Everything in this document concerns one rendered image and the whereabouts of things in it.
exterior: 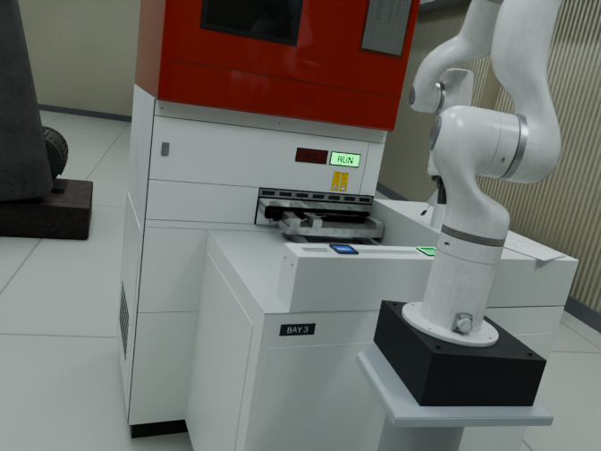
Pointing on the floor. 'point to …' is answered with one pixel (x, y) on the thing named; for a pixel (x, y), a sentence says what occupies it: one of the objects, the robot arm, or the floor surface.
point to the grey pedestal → (370, 355)
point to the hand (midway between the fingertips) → (444, 196)
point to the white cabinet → (306, 373)
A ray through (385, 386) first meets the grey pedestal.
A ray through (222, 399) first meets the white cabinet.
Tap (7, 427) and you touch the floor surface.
